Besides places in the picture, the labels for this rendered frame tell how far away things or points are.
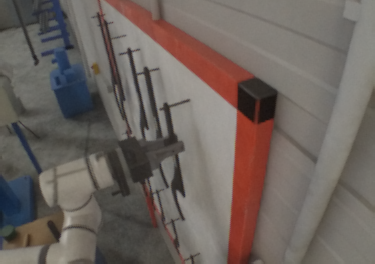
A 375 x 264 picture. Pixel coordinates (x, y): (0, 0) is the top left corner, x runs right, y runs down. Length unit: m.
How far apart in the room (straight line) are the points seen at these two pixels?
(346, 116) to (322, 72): 0.08
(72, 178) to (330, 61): 0.55
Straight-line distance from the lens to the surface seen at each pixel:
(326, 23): 0.35
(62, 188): 0.66
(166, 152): 0.68
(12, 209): 3.69
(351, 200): 0.42
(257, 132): 0.45
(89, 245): 0.70
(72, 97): 4.96
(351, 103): 0.30
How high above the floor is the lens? 2.61
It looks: 37 degrees down
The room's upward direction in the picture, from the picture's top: 5 degrees counter-clockwise
